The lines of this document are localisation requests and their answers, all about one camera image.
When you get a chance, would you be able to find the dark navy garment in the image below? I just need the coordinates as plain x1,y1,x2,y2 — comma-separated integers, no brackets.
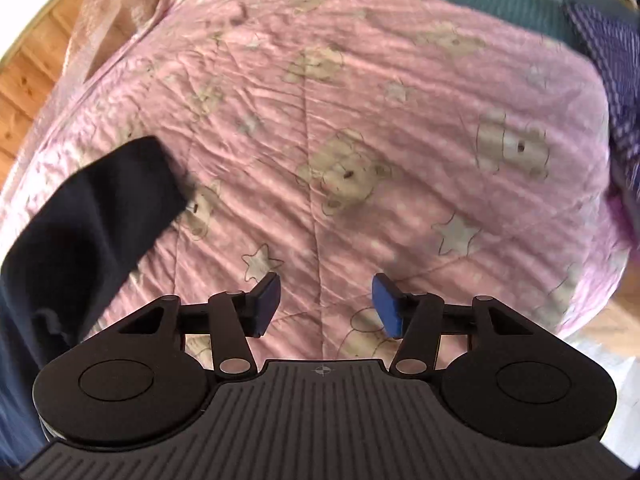
1,136,186,468

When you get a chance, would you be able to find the pink bear print quilt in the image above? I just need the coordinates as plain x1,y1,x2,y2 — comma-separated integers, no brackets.
1,0,630,360

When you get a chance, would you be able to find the clear bubble wrap sheet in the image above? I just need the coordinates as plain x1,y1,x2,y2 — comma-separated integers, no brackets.
38,0,158,125

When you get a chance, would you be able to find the purple checked cloth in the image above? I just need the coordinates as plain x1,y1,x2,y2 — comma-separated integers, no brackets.
564,2,639,197

